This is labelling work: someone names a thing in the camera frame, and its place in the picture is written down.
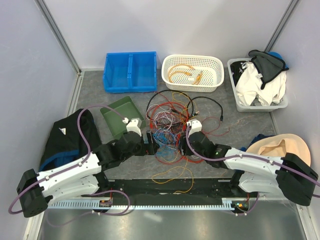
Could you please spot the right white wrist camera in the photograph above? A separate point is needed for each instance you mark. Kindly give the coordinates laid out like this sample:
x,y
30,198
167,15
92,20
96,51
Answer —
x,y
194,125

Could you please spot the beige sun hat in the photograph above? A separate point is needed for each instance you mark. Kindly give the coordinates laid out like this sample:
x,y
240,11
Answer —
x,y
280,145

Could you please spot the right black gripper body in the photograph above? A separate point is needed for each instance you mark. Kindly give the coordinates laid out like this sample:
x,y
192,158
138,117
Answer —
x,y
183,142

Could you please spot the blue cap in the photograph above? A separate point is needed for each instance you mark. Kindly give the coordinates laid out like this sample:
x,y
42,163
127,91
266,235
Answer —
x,y
276,62

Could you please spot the blue divided plastic bin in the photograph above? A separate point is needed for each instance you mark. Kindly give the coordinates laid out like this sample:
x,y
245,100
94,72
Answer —
x,y
130,72

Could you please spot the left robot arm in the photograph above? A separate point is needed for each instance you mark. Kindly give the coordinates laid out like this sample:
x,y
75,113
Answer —
x,y
83,176

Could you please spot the white perforated plastic basket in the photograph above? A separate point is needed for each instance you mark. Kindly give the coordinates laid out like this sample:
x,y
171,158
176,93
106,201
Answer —
x,y
192,73

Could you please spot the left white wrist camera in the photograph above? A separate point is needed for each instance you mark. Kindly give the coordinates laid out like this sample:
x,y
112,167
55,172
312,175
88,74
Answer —
x,y
133,125

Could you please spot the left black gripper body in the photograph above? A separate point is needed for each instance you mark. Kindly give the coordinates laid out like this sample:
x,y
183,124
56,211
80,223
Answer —
x,y
143,148

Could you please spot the dark grey cloth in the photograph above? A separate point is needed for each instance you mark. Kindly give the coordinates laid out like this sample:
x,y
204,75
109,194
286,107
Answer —
x,y
260,61

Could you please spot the green plastic tray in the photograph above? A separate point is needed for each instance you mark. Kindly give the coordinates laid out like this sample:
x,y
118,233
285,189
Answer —
x,y
127,108

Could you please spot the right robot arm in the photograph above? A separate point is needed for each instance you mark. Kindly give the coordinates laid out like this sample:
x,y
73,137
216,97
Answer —
x,y
286,176

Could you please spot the white cloth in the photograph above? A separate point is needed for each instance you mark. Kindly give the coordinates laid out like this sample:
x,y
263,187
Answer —
x,y
248,85

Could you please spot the black jacket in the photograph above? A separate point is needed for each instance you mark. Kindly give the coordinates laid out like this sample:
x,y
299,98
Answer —
x,y
65,144

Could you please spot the slotted grey cable duct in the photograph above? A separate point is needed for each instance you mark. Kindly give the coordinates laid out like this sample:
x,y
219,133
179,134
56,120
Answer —
x,y
96,204

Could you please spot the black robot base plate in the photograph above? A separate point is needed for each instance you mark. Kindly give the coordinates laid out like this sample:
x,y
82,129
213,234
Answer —
x,y
178,192

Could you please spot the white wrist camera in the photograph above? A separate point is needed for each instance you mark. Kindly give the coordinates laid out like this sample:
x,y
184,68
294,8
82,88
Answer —
x,y
133,125
194,125

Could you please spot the grey plastic laundry tub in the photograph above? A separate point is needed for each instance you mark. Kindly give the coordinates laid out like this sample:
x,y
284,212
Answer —
x,y
255,107

